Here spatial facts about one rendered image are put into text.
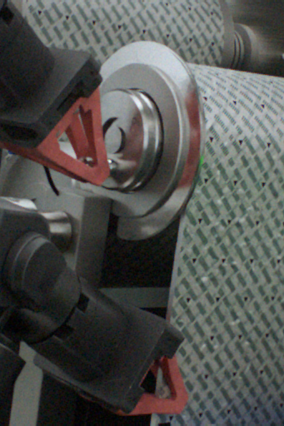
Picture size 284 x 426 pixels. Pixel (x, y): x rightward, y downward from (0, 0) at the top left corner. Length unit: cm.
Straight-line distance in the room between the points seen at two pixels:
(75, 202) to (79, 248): 3
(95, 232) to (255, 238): 12
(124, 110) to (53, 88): 10
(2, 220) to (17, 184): 36
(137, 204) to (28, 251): 21
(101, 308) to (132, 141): 14
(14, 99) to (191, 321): 21
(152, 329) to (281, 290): 17
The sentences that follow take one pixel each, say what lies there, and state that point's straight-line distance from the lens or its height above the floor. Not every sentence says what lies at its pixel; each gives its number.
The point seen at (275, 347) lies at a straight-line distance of 88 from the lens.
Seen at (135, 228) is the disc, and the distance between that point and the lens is 82.
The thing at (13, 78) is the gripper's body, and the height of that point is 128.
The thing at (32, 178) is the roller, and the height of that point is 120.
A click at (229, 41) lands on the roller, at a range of 113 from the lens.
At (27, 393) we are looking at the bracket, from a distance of 86.
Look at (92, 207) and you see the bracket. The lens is 82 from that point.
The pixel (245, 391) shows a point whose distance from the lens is 87.
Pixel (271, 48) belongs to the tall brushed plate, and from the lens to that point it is 120.
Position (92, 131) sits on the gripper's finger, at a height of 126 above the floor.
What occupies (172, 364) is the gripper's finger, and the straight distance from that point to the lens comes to 79.
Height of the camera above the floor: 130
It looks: 7 degrees down
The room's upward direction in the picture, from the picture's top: 8 degrees clockwise
